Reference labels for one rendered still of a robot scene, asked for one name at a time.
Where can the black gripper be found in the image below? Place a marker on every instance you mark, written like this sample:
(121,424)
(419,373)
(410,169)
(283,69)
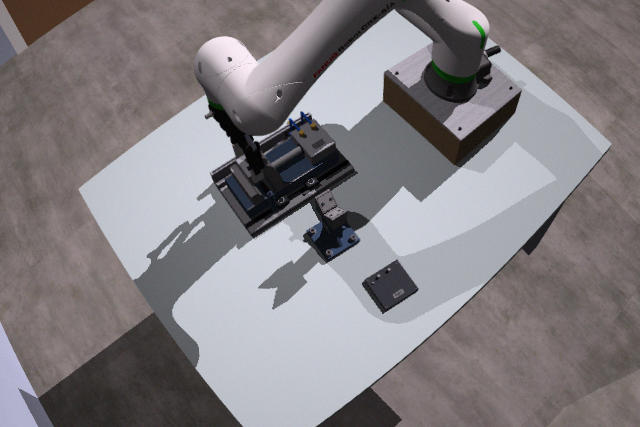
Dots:
(254,157)

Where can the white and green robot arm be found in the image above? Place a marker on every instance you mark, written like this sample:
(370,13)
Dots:
(258,98)

